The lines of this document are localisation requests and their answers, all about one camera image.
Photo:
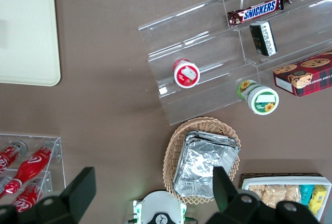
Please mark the white rectangular snack bin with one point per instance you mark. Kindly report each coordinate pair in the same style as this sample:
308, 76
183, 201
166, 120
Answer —
246, 185

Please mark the small black carton box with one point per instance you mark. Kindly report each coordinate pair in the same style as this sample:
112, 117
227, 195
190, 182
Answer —
263, 38

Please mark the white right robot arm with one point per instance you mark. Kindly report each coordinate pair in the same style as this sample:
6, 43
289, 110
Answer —
160, 208

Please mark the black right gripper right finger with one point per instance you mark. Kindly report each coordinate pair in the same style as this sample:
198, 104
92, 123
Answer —
233, 206

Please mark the clear acrylic stepped shelf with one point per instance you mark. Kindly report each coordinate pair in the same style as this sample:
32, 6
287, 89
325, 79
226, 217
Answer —
207, 40

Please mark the clear acrylic bottle rack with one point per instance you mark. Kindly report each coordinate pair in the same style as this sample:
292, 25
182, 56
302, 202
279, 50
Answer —
58, 156

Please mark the rice cracker snack bag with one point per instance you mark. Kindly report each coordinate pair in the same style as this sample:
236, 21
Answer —
256, 191
293, 193
274, 195

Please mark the cream plastic serving tray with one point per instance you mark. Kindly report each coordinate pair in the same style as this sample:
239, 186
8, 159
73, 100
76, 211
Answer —
26, 32

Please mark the red lid yogurt cup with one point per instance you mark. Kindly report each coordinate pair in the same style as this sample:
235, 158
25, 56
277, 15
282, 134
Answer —
186, 75

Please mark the red tartan cookie box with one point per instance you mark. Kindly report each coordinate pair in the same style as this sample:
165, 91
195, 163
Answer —
306, 76

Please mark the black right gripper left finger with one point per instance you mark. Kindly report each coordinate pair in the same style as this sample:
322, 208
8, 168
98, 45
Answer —
72, 198

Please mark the teal snack packet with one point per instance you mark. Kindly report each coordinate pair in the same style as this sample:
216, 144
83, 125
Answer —
307, 194

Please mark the green sunflower lid cup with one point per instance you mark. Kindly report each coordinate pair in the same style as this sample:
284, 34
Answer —
260, 99

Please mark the aluminium foil tray stack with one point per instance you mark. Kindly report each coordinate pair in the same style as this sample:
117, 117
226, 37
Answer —
202, 161

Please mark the red cola bottle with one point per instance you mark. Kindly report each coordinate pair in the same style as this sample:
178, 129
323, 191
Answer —
26, 198
7, 157
32, 165

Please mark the oval light wicker basket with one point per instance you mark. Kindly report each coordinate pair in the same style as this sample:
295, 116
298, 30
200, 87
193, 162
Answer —
172, 156

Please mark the dark wicker tray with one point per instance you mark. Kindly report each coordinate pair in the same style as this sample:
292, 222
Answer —
280, 175

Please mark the yellow snack packet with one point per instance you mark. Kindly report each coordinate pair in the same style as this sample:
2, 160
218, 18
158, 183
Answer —
318, 199

